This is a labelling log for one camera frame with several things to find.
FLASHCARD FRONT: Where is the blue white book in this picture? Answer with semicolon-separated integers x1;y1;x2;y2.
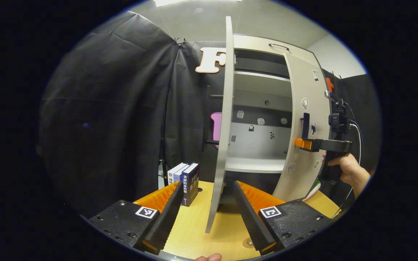
173;164;191;183

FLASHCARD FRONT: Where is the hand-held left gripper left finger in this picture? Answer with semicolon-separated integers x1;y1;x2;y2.
87;180;185;254

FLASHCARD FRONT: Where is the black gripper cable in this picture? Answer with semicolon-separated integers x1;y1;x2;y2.
334;101;365;219

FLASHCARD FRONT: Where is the ceiling light strip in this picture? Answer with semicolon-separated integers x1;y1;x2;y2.
153;0;242;8

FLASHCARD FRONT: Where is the dark blue book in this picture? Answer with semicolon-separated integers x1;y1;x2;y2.
181;163;200;207

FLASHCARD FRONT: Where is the white cabinet drawer front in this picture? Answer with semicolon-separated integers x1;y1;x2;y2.
233;34;320;66

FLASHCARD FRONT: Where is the black door handle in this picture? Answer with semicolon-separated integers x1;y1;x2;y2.
301;112;311;140
202;85;226;152

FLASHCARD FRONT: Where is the white grey cabinet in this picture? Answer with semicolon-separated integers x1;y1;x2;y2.
226;34;331;198

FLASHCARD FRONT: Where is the green white pink object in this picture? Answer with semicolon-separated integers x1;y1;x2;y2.
302;181;322;202

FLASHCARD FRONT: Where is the black backdrop stand pole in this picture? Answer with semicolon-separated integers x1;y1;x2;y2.
158;83;171;182

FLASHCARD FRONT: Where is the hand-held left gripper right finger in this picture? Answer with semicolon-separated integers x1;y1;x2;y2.
233;180;335;255

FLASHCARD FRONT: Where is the white cabinet door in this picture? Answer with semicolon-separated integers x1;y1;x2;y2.
272;53;332;202
205;16;235;233

